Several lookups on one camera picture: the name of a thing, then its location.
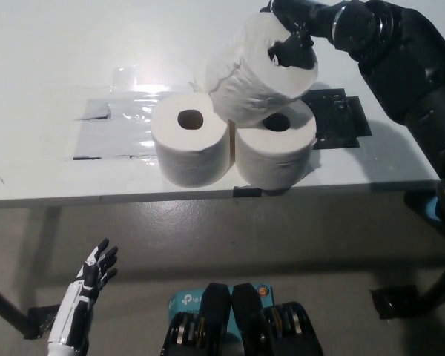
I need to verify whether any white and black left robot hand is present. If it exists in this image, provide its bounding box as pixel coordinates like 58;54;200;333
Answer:
47;239;119;349

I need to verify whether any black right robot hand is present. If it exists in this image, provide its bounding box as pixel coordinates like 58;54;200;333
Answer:
261;0;334;70

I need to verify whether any crinkled white toilet paper roll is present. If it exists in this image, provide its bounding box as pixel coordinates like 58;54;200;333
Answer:
205;10;320;129

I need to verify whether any smooth white toilet paper roll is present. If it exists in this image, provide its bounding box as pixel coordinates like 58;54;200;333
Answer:
188;65;213;98
234;99;318;190
151;92;231;188

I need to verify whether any black floor tape patch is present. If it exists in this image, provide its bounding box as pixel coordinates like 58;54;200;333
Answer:
369;284;426;320
24;303;66;340

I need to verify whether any black square tape patch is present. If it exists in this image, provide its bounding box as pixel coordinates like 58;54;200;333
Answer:
299;88;374;151

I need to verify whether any teal tp-link box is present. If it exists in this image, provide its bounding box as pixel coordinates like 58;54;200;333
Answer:
167;283;274;334

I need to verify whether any small black tape strip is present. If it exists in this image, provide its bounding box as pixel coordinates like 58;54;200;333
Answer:
232;186;263;198

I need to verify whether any clear plastic sheet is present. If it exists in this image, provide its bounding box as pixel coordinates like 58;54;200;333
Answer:
65;65;197;162

